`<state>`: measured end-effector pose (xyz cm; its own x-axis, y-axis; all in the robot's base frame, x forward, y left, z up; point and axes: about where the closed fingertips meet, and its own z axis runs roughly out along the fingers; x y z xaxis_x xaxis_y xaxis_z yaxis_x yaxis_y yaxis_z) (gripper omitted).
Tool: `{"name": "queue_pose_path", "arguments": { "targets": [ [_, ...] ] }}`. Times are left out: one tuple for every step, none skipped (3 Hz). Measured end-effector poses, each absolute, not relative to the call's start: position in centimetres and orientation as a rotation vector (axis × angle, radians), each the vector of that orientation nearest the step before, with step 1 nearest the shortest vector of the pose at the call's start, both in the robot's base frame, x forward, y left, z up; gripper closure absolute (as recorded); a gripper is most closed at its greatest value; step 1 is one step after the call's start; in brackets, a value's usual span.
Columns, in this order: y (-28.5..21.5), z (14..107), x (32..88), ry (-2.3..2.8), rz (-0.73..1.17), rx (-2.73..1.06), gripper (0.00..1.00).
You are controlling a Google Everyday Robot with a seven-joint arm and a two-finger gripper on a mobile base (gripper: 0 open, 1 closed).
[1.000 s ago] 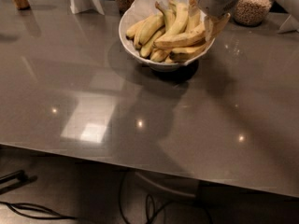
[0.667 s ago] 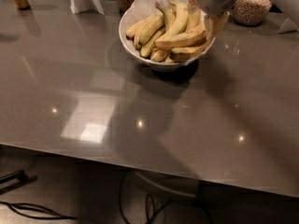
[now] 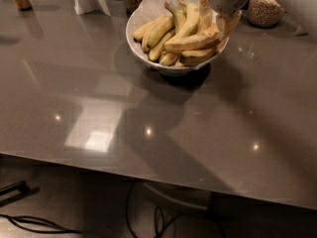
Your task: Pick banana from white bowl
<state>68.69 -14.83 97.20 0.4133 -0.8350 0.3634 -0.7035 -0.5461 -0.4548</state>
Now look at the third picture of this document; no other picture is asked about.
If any large top yellow banana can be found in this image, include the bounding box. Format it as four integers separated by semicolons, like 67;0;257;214
162;21;228;53

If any upright back yellow banana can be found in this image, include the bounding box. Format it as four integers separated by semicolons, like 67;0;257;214
196;0;214;36

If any middle curved yellow banana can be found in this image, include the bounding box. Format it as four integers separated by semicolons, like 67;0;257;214
164;0;199;39

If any front lower yellow banana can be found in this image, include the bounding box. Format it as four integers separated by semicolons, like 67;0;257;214
179;48;217;66

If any white ceramic bowl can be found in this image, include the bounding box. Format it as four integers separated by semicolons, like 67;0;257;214
125;0;231;77

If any small bottom yellow banana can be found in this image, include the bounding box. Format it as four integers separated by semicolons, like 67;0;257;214
158;52;180;66

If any white paper bowl liner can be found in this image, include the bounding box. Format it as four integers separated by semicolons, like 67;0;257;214
131;0;177;27

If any lower left yellow banana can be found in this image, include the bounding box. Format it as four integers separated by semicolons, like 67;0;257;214
148;29;175;61

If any far left small banana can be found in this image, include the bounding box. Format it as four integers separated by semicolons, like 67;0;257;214
133;21;154;43

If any glass jar of grains right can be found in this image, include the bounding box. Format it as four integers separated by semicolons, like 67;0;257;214
248;0;284;28

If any black floor cable middle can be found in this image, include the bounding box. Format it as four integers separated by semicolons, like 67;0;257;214
125;181;229;238

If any black floor cable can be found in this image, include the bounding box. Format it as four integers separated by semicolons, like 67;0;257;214
125;181;229;238
0;213;82;235

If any black metal floor frame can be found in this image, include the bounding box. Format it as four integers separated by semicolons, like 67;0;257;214
0;180;40;207

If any black floor cable left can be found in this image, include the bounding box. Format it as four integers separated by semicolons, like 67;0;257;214
0;213;82;235

